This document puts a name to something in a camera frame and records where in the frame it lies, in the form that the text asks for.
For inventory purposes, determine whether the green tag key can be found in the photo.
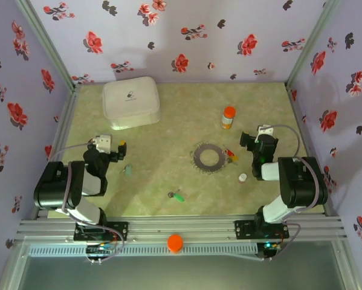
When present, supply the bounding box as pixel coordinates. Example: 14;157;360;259
167;188;185;202

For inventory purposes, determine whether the orange-capped pill bottle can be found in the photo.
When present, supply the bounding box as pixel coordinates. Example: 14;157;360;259
221;106;236;130

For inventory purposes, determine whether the white zip storage case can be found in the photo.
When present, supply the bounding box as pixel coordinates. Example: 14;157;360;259
102;76;162;131

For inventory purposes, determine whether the orange emergency stop button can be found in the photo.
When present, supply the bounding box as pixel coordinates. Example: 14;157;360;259
167;234;184;254

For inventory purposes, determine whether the grey metal panel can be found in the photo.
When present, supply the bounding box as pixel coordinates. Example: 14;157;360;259
0;240;362;290

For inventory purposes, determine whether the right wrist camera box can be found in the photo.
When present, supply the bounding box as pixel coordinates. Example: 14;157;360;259
257;124;274;137

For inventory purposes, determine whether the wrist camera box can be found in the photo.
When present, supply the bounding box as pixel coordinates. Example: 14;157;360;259
91;134;112;153
257;124;274;137

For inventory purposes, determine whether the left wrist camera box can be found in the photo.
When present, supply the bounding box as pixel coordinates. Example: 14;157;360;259
91;134;112;153

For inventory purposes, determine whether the left arm grey cable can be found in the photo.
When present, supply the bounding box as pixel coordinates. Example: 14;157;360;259
49;139;126;265

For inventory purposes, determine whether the aluminium side rail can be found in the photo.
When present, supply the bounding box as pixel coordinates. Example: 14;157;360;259
32;84;82;220
285;83;335;217

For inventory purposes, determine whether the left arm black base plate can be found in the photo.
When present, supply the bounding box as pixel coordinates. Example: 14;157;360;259
73;221;129;242

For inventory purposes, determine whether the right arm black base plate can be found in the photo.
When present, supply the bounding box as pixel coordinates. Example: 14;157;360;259
234;219;290;241

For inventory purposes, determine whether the long aluminium mounting rail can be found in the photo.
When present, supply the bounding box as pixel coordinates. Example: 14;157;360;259
17;214;347;241

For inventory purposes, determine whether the white slotted cable duct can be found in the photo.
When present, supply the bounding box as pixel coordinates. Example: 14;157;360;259
28;243;259;257

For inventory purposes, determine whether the aluminium corner post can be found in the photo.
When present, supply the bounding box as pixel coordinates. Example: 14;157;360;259
286;0;341;88
14;0;79;91

